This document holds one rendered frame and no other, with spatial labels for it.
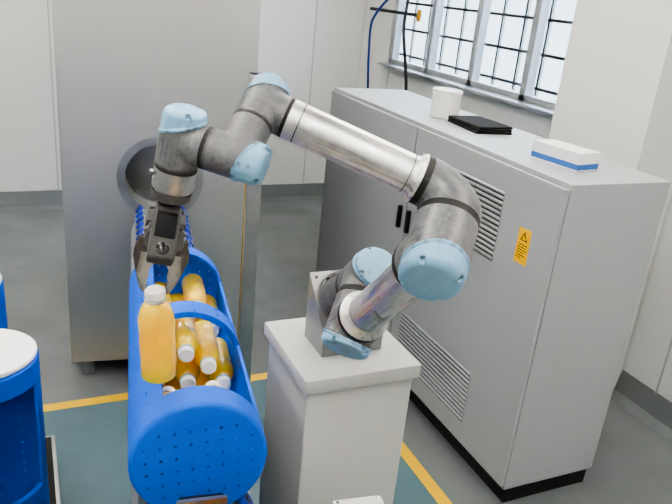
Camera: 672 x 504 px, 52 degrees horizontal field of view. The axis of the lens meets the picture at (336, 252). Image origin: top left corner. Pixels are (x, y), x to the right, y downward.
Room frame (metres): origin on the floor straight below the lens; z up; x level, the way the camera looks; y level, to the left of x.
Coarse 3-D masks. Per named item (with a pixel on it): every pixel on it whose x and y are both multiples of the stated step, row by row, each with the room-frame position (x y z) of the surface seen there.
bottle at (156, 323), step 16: (144, 304) 1.16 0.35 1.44; (160, 304) 1.16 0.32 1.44; (144, 320) 1.14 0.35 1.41; (160, 320) 1.14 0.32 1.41; (144, 336) 1.14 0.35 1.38; (160, 336) 1.14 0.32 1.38; (144, 352) 1.14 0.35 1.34; (160, 352) 1.14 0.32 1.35; (144, 368) 1.15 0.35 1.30; (160, 368) 1.14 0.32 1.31
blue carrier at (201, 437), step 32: (192, 256) 1.93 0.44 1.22; (224, 320) 1.58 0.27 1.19; (128, 384) 1.38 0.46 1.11; (160, 384) 1.23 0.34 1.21; (128, 416) 1.25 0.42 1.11; (160, 416) 1.13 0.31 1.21; (192, 416) 1.14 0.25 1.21; (224, 416) 1.16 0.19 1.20; (256, 416) 1.21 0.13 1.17; (128, 448) 1.14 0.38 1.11; (160, 448) 1.13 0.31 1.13; (192, 448) 1.14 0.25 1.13; (224, 448) 1.16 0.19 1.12; (256, 448) 1.18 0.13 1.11; (160, 480) 1.12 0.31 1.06; (192, 480) 1.15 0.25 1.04; (224, 480) 1.16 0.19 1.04; (256, 480) 1.19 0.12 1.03
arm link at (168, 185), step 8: (152, 176) 1.16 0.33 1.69; (160, 176) 1.13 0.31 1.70; (168, 176) 1.13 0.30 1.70; (176, 176) 1.20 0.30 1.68; (192, 176) 1.15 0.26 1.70; (152, 184) 1.15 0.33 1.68; (160, 184) 1.13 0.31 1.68; (168, 184) 1.13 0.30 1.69; (176, 184) 1.13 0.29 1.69; (184, 184) 1.14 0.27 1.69; (192, 184) 1.15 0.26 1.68; (160, 192) 1.13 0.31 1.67; (168, 192) 1.13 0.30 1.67; (176, 192) 1.13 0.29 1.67; (184, 192) 1.14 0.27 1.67; (192, 192) 1.16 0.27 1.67
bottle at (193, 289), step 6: (186, 276) 1.96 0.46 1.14; (192, 276) 1.96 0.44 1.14; (198, 276) 1.97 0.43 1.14; (186, 282) 1.92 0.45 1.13; (192, 282) 1.91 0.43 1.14; (198, 282) 1.92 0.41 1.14; (186, 288) 1.89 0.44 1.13; (192, 288) 1.87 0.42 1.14; (198, 288) 1.87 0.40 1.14; (204, 288) 1.91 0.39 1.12; (186, 294) 1.85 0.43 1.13; (192, 294) 1.84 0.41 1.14; (198, 294) 1.84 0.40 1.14; (204, 294) 1.86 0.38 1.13; (186, 300) 1.83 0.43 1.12; (192, 300) 1.82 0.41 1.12; (198, 300) 1.82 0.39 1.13; (204, 300) 1.84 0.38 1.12
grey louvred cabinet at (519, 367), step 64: (384, 128) 3.66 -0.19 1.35; (448, 128) 3.29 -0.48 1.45; (384, 192) 3.59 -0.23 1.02; (512, 192) 2.65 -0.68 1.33; (576, 192) 2.41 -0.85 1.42; (640, 192) 2.55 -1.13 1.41; (320, 256) 4.28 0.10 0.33; (512, 256) 2.59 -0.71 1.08; (576, 256) 2.44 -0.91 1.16; (640, 256) 2.59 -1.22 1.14; (448, 320) 2.90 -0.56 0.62; (512, 320) 2.52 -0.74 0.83; (576, 320) 2.48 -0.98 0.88; (448, 384) 2.82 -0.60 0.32; (512, 384) 2.45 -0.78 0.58; (576, 384) 2.52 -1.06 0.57; (512, 448) 2.40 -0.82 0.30; (576, 448) 2.56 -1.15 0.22
